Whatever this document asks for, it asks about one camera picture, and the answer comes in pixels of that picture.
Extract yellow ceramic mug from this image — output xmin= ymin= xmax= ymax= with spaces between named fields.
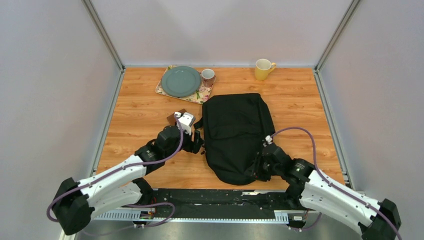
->
xmin=254 ymin=58 xmax=277 ymax=81

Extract floral serving tray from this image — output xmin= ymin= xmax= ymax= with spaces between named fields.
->
xmin=155 ymin=65 xmax=214 ymax=104

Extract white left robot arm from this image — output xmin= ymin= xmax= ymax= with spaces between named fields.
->
xmin=46 ymin=125 xmax=204 ymax=235

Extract brown leather wallet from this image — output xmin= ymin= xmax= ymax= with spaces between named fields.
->
xmin=166 ymin=108 xmax=187 ymax=126

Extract teal ceramic plate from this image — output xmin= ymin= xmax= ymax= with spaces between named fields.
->
xmin=160 ymin=66 xmax=202 ymax=98

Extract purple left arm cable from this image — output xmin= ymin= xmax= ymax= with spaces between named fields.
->
xmin=46 ymin=114 xmax=185 ymax=233

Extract brown patterned mug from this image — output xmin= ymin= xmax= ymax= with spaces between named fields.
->
xmin=200 ymin=68 xmax=216 ymax=88

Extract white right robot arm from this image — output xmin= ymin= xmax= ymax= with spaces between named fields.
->
xmin=245 ymin=143 xmax=402 ymax=240

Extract aluminium frame post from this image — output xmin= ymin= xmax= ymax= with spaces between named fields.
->
xmin=314 ymin=0 xmax=362 ymax=73
xmin=81 ymin=0 xmax=125 ymax=73

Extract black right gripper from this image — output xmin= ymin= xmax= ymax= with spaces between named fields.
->
xmin=242 ymin=152 xmax=282 ymax=183

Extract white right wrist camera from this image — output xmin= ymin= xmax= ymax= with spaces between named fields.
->
xmin=264 ymin=135 xmax=273 ymax=145

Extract aluminium frame post left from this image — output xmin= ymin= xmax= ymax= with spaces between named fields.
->
xmin=81 ymin=0 xmax=125 ymax=73

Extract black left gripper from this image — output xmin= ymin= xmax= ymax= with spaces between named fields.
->
xmin=164 ymin=126 xmax=205 ymax=159

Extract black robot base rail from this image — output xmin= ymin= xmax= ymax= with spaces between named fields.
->
xmin=133 ymin=178 xmax=310 ymax=221

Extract black fabric student bag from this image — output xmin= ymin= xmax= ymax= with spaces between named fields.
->
xmin=194 ymin=93 xmax=276 ymax=186

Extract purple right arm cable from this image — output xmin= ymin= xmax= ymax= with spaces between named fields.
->
xmin=269 ymin=126 xmax=403 ymax=240

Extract aluminium frame post right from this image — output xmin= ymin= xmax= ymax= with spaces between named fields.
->
xmin=314 ymin=0 xmax=362 ymax=73

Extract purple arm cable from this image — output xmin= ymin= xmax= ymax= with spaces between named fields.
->
xmin=46 ymin=114 xmax=185 ymax=233
xmin=269 ymin=126 xmax=403 ymax=240

